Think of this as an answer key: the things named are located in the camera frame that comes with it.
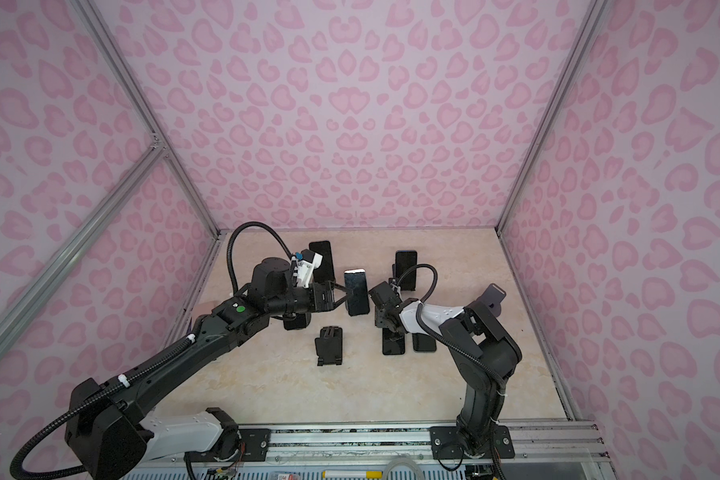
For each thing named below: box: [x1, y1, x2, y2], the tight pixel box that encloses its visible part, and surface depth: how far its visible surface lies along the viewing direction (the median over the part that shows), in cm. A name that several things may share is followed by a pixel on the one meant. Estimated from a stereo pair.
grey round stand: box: [470, 283, 506, 317], surface depth 94 cm
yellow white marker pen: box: [322, 470, 383, 479], surface depth 71 cm
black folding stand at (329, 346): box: [315, 326, 343, 366], surface depth 86 cm
